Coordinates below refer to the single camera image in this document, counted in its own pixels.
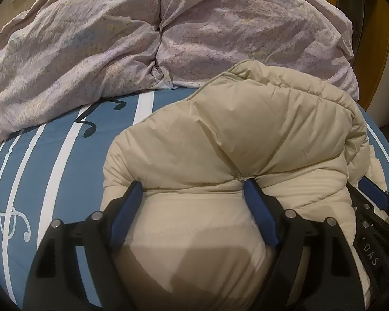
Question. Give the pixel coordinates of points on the orange wooden door frame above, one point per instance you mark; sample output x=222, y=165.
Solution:
x=381, y=39

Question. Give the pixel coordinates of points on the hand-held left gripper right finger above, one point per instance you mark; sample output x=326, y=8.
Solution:
x=261, y=215

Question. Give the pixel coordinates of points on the blue white striped bed sheet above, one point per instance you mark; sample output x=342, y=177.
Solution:
x=35, y=197

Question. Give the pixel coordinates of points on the pink crinkled duvet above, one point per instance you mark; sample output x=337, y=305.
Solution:
x=116, y=45

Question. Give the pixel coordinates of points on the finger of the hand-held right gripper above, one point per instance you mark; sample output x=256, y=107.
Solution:
x=372, y=194

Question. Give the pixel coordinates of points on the beige puffer jacket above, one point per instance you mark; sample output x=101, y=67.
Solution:
x=246, y=129

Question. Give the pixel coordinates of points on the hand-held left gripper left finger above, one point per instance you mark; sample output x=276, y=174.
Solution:
x=128, y=215

